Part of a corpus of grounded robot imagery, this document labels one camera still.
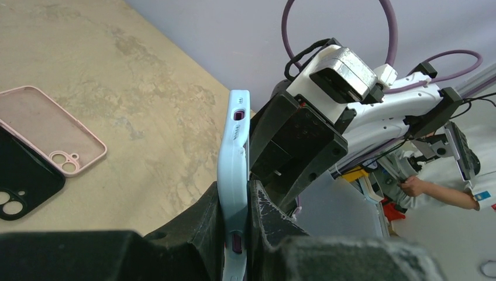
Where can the person in white shirt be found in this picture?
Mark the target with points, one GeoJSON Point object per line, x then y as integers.
{"type": "Point", "coordinates": [440, 183]}

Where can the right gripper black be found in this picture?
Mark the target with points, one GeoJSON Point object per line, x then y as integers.
{"type": "Point", "coordinates": [291, 145]}

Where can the black phone case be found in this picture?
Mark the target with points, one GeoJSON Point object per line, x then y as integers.
{"type": "Point", "coordinates": [26, 177]}

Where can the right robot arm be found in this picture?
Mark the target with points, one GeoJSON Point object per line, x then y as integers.
{"type": "Point", "coordinates": [373, 130]}

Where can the phone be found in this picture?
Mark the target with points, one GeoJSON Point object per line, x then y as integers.
{"type": "Point", "coordinates": [51, 131]}
{"type": "Point", "coordinates": [232, 181]}

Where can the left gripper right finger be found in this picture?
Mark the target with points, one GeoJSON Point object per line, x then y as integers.
{"type": "Point", "coordinates": [281, 250]}

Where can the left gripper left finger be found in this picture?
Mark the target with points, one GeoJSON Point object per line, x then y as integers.
{"type": "Point", "coordinates": [189, 247]}

